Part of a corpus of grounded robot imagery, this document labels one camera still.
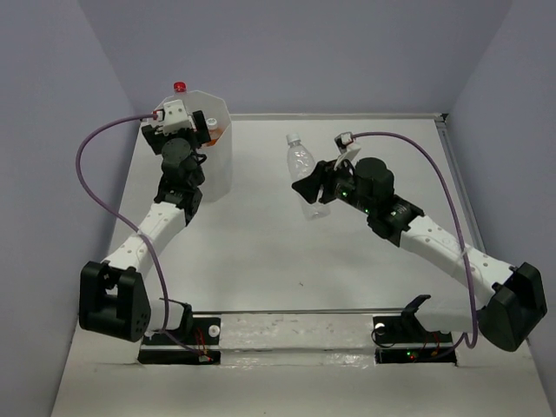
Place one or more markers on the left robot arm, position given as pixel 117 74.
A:
pixel 125 296

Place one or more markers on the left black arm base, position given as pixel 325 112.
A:
pixel 199 347

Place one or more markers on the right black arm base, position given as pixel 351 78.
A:
pixel 397 345

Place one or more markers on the orange tea bottle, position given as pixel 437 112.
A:
pixel 215 131

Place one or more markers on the white octagonal plastic bin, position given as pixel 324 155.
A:
pixel 218 166

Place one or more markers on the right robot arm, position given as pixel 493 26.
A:
pixel 511 298

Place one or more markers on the clear unlabelled crushed bottle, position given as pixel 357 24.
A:
pixel 301 163

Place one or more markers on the red cap red label bottle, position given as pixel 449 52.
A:
pixel 181 94

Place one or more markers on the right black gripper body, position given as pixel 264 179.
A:
pixel 340 185

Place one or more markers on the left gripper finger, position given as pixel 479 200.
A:
pixel 201 127
pixel 153 138

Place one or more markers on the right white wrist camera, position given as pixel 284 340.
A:
pixel 348 148

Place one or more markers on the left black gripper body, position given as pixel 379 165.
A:
pixel 187 134

